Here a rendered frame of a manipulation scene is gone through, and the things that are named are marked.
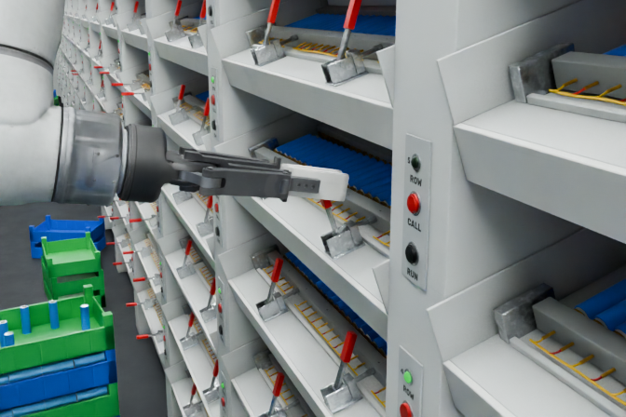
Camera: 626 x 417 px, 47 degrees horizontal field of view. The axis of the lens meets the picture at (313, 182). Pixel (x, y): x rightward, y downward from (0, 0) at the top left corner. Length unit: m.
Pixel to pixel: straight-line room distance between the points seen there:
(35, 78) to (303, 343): 0.52
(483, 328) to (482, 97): 0.19
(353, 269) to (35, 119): 0.34
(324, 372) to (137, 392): 1.56
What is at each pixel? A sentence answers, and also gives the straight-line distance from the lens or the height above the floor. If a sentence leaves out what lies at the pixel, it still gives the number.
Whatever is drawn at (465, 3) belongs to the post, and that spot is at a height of 1.20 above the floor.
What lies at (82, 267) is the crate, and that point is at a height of 0.19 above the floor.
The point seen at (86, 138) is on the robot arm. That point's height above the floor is 1.08.
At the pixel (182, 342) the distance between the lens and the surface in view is 1.87.
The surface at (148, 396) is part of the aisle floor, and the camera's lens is 2.44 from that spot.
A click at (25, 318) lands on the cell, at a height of 0.52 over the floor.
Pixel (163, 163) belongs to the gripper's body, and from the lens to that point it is 0.69.
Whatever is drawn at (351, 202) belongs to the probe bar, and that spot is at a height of 0.97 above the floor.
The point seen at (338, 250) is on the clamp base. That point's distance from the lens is 0.80.
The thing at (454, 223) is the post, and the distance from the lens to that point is 0.56.
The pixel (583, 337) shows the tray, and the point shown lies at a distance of 0.56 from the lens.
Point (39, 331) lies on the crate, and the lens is 1.77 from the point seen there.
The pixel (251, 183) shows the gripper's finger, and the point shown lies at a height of 1.03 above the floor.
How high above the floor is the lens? 1.20
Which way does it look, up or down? 14 degrees down
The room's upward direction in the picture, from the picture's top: straight up
